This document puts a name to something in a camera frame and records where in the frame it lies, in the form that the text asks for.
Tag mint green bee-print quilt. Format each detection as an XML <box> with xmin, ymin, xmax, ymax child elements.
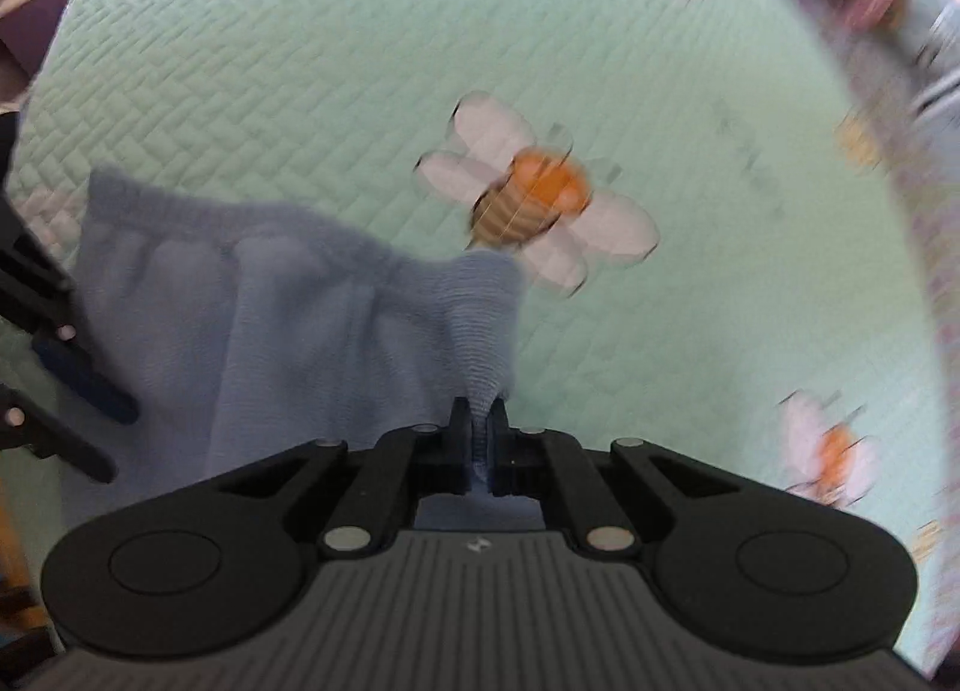
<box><xmin>0</xmin><ymin>0</ymin><xmax>953</xmax><ymax>684</ymax></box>

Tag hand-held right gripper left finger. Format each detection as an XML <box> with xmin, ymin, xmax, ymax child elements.
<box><xmin>216</xmin><ymin>397</ymin><xmax>475</xmax><ymax>561</ymax></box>

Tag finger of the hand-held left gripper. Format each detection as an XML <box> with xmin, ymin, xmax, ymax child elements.
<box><xmin>0</xmin><ymin>383</ymin><xmax>119</xmax><ymax>484</ymax></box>
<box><xmin>0</xmin><ymin>196</ymin><xmax>140</xmax><ymax>427</ymax></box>

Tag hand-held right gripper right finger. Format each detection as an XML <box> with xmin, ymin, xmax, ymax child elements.
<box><xmin>486</xmin><ymin>402</ymin><xmax>743</xmax><ymax>561</ymax></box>

